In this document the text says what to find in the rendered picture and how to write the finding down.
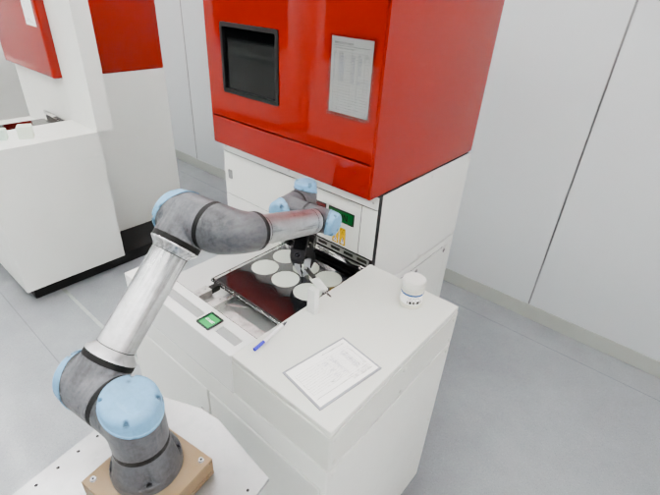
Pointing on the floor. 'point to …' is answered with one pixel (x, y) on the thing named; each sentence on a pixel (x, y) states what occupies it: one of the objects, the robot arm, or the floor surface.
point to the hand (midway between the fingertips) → (302, 274)
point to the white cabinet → (390, 425)
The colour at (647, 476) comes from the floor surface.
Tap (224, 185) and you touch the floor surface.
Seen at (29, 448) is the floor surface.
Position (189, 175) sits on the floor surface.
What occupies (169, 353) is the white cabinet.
